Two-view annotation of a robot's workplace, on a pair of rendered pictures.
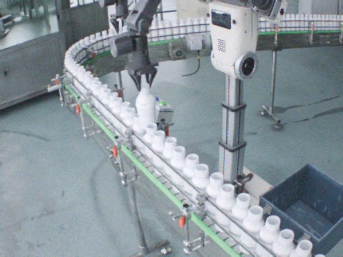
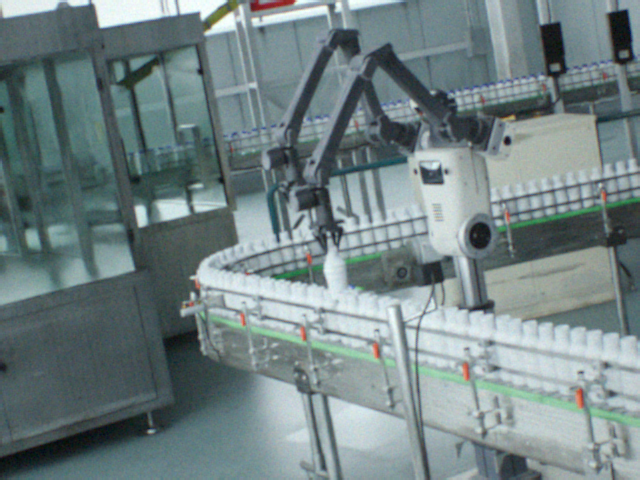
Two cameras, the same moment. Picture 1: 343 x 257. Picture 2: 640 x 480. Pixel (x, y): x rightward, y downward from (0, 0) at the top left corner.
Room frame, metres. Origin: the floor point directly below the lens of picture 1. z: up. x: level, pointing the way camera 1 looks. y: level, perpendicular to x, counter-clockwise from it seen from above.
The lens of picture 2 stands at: (-2.98, -0.18, 1.94)
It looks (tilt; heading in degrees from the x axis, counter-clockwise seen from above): 9 degrees down; 4
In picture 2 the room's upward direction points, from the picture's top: 11 degrees counter-clockwise
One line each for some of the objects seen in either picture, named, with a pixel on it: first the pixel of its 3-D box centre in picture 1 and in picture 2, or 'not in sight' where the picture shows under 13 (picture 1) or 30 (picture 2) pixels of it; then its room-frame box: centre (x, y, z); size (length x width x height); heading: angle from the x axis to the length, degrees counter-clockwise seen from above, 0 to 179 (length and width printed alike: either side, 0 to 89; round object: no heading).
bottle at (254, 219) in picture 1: (252, 230); (441, 336); (0.58, -0.20, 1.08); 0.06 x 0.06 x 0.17
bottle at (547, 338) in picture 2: not in sight; (550, 357); (0.18, -0.45, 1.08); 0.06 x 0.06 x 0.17
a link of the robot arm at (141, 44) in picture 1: (138, 43); (319, 197); (1.09, 0.09, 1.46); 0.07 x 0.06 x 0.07; 121
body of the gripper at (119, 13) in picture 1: (121, 9); (293, 173); (1.54, 0.19, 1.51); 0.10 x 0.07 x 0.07; 121
